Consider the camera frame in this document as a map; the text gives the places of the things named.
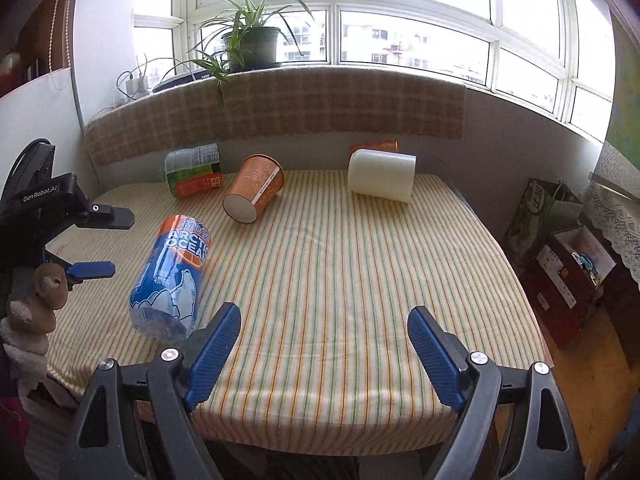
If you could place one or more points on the orange cup behind white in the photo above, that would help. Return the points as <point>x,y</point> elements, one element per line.
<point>388,146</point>

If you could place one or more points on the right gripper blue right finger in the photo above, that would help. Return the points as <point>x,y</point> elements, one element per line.
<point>540,438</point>

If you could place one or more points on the striped table cloth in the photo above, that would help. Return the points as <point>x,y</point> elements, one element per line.
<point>324,281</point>

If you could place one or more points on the white charger with cables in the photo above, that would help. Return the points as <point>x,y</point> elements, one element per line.
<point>134,84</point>

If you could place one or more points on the green orange labelled cup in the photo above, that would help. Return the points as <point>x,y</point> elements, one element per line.
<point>190,171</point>

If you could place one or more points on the blue Arctic Ocean cup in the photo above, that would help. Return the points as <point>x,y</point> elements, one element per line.
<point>164,299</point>

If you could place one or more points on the orange paper cup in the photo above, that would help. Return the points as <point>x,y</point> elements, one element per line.
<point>260,179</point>

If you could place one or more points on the green paper bag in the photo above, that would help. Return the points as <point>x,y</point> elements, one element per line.
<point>545,207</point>

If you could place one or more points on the white window frame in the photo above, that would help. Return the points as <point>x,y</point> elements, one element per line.
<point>554,56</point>

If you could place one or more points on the brown plaid sill cloth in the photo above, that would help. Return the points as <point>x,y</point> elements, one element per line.
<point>279,102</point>

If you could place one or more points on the potted spider plant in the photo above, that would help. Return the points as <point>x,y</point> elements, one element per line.
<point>244,38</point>

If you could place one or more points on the left hand in glove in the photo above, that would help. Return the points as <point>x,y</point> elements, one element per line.
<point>30,317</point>

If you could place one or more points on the dark red open box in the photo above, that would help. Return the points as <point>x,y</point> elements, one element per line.
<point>564,280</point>

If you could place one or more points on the white plastic cup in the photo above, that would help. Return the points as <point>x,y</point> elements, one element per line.
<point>382,174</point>

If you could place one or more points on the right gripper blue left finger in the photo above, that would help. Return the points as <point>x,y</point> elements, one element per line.
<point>107,441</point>

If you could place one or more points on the white lace cloth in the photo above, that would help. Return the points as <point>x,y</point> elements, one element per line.
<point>618,220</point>

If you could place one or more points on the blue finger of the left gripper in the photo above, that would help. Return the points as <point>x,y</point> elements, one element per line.
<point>107,217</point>
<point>90,270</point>

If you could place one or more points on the black flat device on sill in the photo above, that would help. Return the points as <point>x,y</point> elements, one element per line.
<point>179,80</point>

